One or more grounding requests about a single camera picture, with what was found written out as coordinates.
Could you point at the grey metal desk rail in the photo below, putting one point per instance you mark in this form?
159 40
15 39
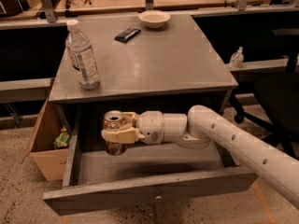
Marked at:
25 90

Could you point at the black office chair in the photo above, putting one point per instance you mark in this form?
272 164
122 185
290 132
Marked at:
278 95

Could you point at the small sanitizer bottle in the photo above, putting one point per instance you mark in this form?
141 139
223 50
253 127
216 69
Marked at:
237 58

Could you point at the green snack bag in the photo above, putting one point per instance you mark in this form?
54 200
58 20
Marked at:
63 139

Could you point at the dark snack bar wrapper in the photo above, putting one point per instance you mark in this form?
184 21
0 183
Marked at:
127 34

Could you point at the open grey top drawer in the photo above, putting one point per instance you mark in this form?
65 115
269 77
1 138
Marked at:
95 180

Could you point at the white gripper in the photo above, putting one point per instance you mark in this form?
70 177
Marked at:
149 125

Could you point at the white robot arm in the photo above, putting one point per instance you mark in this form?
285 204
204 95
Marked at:
195 130

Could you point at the grey wooden cabinet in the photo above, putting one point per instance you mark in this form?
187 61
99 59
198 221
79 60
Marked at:
176 59

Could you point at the clear plastic water bottle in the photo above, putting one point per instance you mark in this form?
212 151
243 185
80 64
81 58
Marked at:
80 53

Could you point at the white ceramic bowl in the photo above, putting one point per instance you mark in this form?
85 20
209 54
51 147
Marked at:
154 18

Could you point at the orange soda can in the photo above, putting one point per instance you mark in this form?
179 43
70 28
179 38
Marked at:
112 121

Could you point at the cardboard box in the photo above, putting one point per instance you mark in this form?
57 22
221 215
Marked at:
51 162

